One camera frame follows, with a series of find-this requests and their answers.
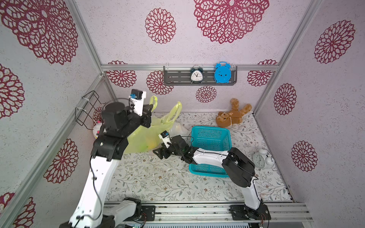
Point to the white plastic bag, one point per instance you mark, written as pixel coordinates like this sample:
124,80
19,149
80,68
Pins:
178,129

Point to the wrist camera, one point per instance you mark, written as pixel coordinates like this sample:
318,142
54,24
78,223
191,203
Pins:
138,99
164,136

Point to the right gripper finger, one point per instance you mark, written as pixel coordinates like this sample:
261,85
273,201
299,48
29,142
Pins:
166,156
159,151

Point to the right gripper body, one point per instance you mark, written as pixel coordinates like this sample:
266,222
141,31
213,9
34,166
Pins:
168,150

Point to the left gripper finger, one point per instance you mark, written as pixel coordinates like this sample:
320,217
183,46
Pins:
147,112
146,121

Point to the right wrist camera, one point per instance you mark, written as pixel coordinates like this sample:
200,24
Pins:
164,136

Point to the yellow fruit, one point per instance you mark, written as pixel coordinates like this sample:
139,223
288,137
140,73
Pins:
156,144

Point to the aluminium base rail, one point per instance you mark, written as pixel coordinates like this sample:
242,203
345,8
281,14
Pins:
224,212

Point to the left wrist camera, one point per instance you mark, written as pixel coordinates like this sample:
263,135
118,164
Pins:
138,99

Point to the black wire rack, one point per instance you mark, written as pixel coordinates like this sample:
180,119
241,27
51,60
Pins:
88,114

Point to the white pink plush lower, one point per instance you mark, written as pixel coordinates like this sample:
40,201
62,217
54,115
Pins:
96,129

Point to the yellow-green plastic bag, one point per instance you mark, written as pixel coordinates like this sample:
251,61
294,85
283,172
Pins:
141,139

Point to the white alarm clock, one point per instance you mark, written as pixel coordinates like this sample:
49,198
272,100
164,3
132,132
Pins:
263,159

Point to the dark green alarm clock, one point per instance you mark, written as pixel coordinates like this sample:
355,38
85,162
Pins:
196,75

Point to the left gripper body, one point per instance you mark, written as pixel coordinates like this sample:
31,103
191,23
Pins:
134,120

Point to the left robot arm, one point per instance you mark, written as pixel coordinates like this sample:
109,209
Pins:
106,154

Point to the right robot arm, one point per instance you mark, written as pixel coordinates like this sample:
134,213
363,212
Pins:
239,168

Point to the brown teddy bear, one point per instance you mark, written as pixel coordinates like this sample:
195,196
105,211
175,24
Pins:
234,116

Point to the blue alarm clock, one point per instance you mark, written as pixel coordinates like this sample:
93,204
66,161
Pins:
222,73

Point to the teal plastic basket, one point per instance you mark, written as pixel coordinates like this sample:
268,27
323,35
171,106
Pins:
214,139

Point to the grey wall shelf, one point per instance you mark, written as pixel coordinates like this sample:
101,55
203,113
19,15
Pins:
172,77

